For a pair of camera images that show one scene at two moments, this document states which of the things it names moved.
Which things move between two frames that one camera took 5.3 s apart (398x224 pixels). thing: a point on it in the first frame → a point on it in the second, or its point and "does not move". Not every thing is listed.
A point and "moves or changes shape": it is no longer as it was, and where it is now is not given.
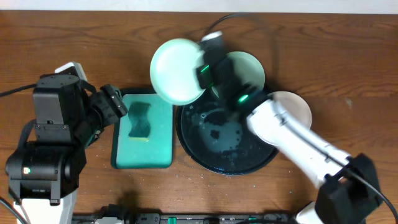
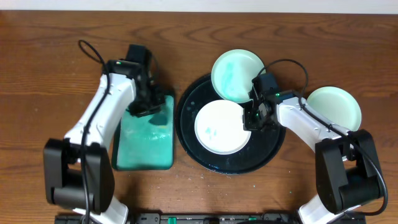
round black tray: [215, 137] does not move
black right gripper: [201, 79] → [248, 124]
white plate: [293, 104] moves or changes shape
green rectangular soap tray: [153, 152] does not move
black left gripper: [114, 100] → [147, 107]
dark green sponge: [137, 114] → [159, 119]
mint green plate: [173, 73] → [338, 105]
